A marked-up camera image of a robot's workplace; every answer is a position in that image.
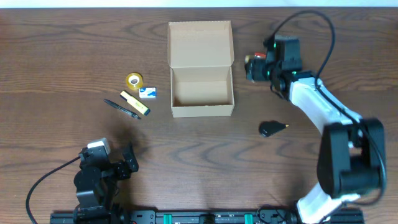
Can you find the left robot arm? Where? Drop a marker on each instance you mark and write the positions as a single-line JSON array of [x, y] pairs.
[[97, 183]]

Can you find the red black stapler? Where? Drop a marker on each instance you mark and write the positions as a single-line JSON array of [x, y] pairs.
[[260, 55]]

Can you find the black ballpoint pen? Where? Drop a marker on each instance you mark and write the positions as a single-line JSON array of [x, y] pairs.
[[120, 108]]

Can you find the yellow highlighter marker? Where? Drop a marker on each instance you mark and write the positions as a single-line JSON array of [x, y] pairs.
[[135, 103]]

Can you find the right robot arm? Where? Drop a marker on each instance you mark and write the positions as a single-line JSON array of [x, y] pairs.
[[351, 161]]

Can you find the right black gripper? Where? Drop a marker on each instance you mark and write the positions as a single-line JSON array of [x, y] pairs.
[[256, 70]]

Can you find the black correction tape dispenser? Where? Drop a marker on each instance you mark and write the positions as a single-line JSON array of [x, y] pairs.
[[269, 128]]

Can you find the clear tape roll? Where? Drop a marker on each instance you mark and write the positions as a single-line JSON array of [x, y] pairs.
[[134, 81]]

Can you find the black aluminium mounting rail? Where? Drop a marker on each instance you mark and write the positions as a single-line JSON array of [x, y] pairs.
[[271, 216]]

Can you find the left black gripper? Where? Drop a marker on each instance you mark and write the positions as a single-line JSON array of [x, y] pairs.
[[123, 168]]

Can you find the open cardboard box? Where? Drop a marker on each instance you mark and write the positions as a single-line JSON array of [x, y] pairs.
[[200, 57]]

